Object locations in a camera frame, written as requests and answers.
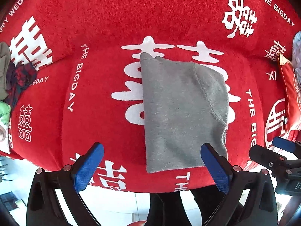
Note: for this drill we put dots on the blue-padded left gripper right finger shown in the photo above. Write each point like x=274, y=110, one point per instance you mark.
x=249, y=197

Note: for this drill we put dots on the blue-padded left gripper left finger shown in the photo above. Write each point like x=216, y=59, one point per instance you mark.
x=43, y=207

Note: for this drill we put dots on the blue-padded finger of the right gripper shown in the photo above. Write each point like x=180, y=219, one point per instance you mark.
x=287, y=145

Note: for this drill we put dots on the grey knit sweater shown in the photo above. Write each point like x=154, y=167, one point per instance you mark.
x=185, y=106

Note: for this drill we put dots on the red embroidered cushion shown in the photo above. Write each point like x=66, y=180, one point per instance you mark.
x=292, y=88

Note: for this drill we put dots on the person's black trouser legs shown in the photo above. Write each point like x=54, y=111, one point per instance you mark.
x=168, y=209

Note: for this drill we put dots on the light blue floral quilt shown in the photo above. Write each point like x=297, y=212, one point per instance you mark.
x=296, y=50

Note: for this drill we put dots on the cartoon print pillow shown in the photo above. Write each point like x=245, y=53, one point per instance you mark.
x=5, y=111

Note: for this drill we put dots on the dark red patterned garment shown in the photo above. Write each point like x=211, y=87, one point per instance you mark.
x=18, y=79

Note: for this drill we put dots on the olive green folded garment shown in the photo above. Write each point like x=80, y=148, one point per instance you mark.
x=4, y=63

